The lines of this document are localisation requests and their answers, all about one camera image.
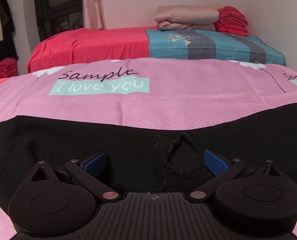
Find pink curtain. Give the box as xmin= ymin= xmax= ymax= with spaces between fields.
xmin=82 ymin=0 xmax=106 ymax=30

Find teal grey striped pillow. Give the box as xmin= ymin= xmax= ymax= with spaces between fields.
xmin=146 ymin=29 xmax=287 ymax=66

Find folded beige blanket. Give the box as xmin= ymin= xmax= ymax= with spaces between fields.
xmin=154 ymin=5 xmax=219 ymax=31

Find black pants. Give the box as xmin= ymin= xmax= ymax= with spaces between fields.
xmin=0 ymin=103 xmax=297 ymax=210

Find red cloth pile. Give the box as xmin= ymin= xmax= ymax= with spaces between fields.
xmin=0 ymin=57 xmax=18 ymax=79

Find pink printed bedsheet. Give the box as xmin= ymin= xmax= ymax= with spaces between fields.
xmin=0 ymin=57 xmax=297 ymax=240

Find dark window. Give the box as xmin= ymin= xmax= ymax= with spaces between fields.
xmin=35 ymin=0 xmax=83 ymax=41

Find red mattress cover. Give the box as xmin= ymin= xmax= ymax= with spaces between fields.
xmin=27 ymin=27 xmax=156 ymax=73

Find hanging clothes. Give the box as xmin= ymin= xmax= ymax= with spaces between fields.
xmin=0 ymin=0 xmax=18 ymax=62

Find folded red blanket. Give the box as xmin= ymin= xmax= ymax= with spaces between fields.
xmin=214 ymin=6 xmax=249 ymax=37

